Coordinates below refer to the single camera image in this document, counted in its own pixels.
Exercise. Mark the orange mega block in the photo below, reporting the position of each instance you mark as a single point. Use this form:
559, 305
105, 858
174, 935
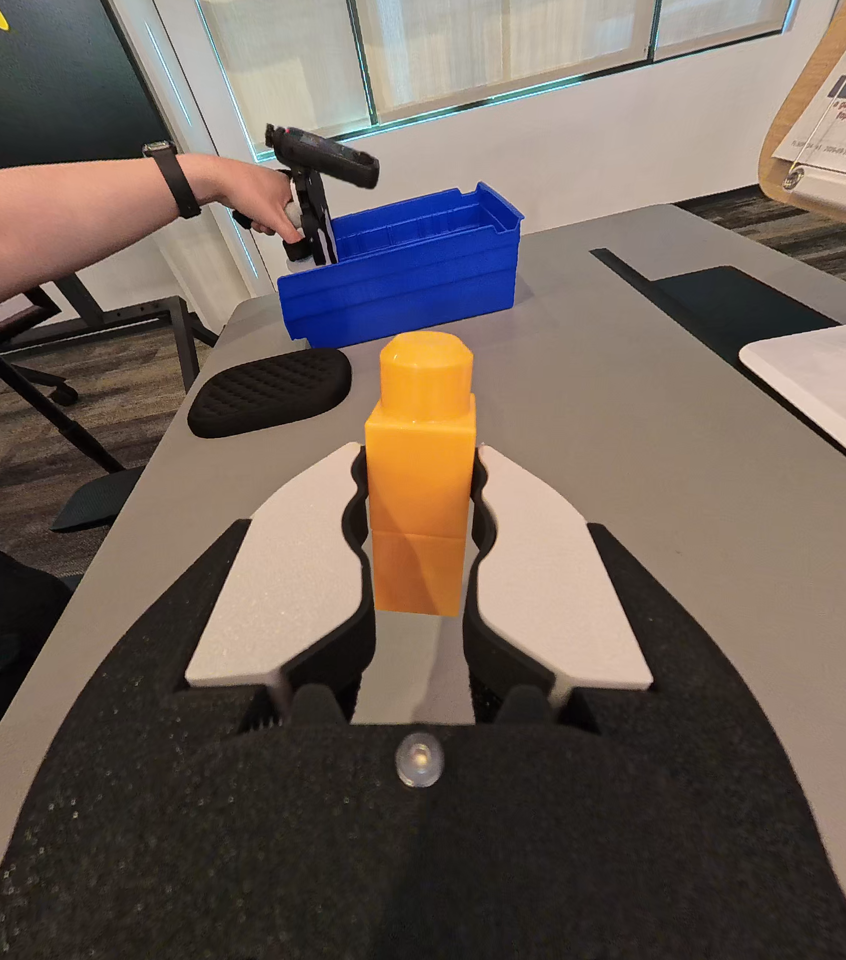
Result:
419, 574
423, 465

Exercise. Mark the person's left forearm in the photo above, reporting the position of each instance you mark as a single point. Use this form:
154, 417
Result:
55, 225

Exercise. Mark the black monitor stand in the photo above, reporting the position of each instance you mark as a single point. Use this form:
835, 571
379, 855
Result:
182, 337

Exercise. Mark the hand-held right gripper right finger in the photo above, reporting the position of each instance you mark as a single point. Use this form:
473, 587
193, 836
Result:
550, 592

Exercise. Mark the person's left hand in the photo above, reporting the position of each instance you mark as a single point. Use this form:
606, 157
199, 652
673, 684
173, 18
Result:
258, 195

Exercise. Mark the large window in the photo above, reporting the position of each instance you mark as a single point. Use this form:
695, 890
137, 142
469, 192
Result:
505, 52

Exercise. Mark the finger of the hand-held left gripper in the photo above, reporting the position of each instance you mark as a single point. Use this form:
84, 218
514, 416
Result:
329, 244
299, 253

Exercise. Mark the blue plastic bin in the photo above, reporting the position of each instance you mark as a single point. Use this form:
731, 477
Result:
408, 277

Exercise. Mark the large black monitor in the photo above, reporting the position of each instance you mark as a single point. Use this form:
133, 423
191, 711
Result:
40, 90

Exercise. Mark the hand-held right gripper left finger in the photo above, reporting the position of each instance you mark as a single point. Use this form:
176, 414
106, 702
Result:
280, 585

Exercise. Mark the white document stand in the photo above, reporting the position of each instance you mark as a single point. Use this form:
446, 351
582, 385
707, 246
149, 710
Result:
805, 375

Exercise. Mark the black wrist band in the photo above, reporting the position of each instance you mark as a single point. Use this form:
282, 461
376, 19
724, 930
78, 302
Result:
179, 187

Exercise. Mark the black wrist rest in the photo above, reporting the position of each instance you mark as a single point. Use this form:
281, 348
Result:
265, 390

